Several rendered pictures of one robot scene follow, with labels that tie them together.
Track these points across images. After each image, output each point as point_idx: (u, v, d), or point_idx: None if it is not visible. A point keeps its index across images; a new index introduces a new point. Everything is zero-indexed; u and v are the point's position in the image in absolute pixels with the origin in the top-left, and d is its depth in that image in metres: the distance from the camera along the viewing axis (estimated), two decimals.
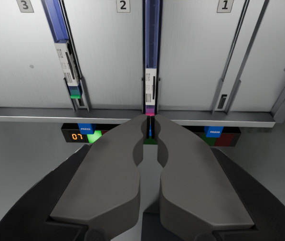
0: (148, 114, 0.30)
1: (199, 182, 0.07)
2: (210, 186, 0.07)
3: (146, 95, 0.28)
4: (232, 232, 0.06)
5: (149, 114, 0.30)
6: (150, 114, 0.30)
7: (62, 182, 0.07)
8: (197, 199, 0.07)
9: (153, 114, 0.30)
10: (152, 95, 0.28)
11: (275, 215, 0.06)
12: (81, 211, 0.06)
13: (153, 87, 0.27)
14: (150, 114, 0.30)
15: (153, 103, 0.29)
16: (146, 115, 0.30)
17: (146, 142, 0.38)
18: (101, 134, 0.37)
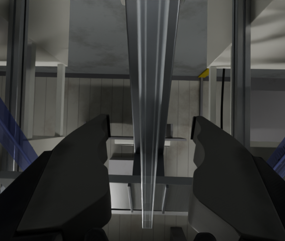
0: None
1: (234, 189, 0.07)
2: (245, 194, 0.07)
3: None
4: None
5: None
6: None
7: (25, 194, 0.07)
8: (228, 204, 0.06)
9: None
10: None
11: None
12: (52, 217, 0.06)
13: None
14: None
15: None
16: None
17: None
18: None
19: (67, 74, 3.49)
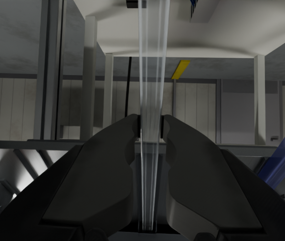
0: None
1: (207, 183, 0.07)
2: (217, 187, 0.07)
3: None
4: (239, 234, 0.06)
5: None
6: None
7: (54, 184, 0.07)
8: (205, 200, 0.07)
9: None
10: None
11: None
12: (75, 212, 0.06)
13: None
14: None
15: None
16: None
17: None
18: None
19: (35, 75, 3.36)
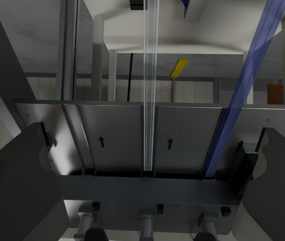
0: None
1: None
2: None
3: None
4: None
5: None
6: None
7: None
8: (282, 225, 0.06)
9: None
10: None
11: None
12: None
13: None
14: None
15: None
16: None
17: None
18: None
19: (37, 74, 3.44)
